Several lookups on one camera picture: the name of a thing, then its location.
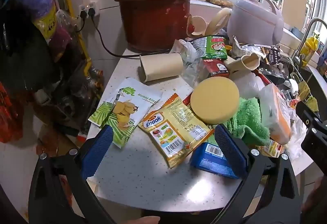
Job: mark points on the small yellow packet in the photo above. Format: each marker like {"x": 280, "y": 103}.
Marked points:
{"x": 273, "y": 148}

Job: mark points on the brown flat item on sill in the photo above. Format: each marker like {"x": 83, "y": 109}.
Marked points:
{"x": 217, "y": 0}

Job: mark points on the yellow round sponge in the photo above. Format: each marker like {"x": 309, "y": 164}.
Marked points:
{"x": 214, "y": 100}

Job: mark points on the person's right forearm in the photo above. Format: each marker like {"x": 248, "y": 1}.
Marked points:
{"x": 315, "y": 196}

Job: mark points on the clear plastic bag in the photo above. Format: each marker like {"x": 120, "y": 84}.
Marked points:
{"x": 299, "y": 134}

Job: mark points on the beige plain cup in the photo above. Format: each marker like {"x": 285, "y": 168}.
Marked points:
{"x": 161, "y": 68}

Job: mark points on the brass pipe valve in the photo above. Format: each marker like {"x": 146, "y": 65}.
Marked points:
{"x": 94, "y": 78}

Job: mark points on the dark cloth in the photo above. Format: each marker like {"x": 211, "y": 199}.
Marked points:
{"x": 23, "y": 55}

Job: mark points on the yellow snack packet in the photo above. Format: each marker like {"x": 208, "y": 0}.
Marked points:
{"x": 176, "y": 124}

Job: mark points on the beige cutting board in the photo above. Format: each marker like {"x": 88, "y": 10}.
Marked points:
{"x": 293, "y": 1}

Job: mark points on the metal faucet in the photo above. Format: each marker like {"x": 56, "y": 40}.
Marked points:
{"x": 306, "y": 28}

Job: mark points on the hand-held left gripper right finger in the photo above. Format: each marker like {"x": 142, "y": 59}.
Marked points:
{"x": 230, "y": 148}

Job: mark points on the beige heart-shaped cup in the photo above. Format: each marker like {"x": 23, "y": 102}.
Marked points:
{"x": 242, "y": 63}

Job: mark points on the crumpled white tissue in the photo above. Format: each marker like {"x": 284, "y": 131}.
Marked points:
{"x": 184, "y": 49}

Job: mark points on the red plastic bag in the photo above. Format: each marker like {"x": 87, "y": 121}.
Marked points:
{"x": 9, "y": 114}

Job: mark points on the yellow plastic bag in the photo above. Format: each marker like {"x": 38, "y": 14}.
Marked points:
{"x": 46, "y": 23}

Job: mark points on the yellow bottle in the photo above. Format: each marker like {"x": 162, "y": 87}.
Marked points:
{"x": 310, "y": 47}

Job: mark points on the metal dish rack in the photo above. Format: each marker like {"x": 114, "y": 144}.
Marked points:
{"x": 291, "y": 70}

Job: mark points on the orange packet in clear wrap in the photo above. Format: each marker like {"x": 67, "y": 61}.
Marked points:
{"x": 278, "y": 116}

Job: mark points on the green scrub cloth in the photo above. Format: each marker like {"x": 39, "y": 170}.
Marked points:
{"x": 304, "y": 91}
{"x": 312, "y": 104}

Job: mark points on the red box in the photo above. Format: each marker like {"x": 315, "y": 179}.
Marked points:
{"x": 213, "y": 67}

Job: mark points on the white plastic bag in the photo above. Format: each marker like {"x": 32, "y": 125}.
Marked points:
{"x": 249, "y": 84}

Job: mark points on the beige small bowl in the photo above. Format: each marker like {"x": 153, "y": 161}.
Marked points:
{"x": 198, "y": 25}

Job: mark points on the brown clay pot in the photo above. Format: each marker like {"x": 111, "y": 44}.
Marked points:
{"x": 153, "y": 24}

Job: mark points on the green white snack packet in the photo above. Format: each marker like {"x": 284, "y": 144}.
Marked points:
{"x": 127, "y": 104}

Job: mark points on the green fluffy cloth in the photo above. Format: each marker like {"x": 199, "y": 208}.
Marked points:
{"x": 245, "y": 121}

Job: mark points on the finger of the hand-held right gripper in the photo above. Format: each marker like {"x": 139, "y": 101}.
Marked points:
{"x": 306, "y": 114}

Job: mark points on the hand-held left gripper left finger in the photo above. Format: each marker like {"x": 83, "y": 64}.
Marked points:
{"x": 97, "y": 148}

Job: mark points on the blue packet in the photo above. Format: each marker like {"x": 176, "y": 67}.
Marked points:
{"x": 207, "y": 161}

